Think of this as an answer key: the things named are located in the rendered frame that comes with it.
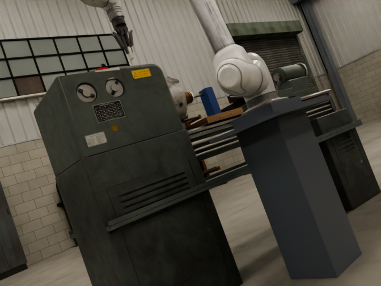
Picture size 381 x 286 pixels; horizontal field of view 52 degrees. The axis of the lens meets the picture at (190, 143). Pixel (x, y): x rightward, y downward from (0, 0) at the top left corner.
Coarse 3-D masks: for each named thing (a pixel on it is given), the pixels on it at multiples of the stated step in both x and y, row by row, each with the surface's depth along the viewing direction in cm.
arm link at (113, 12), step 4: (112, 8) 218; (116, 8) 218; (120, 8) 220; (108, 12) 219; (112, 12) 218; (116, 12) 218; (120, 12) 219; (108, 16) 220; (112, 16) 218; (116, 16) 218; (120, 16) 220; (124, 16) 222; (112, 20) 220
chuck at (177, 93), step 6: (168, 78) 232; (174, 78) 233; (168, 84) 227; (174, 84) 228; (174, 90) 226; (180, 90) 228; (174, 96) 225; (180, 96) 227; (174, 102) 224; (186, 102) 229; (180, 108) 228; (186, 108) 230; (180, 114) 229; (186, 114) 232
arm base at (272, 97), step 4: (272, 92) 185; (276, 92) 188; (260, 96) 184; (264, 96) 183; (268, 96) 183; (272, 96) 184; (276, 96) 186; (252, 100) 186; (256, 100) 184; (260, 100) 183; (264, 100) 183; (268, 100) 182; (272, 100) 182; (276, 100) 184; (248, 104) 188; (252, 104) 186; (256, 104) 184; (260, 104) 182; (264, 104) 180; (248, 108) 189; (252, 108) 186; (256, 108) 184; (244, 112) 189; (248, 112) 188
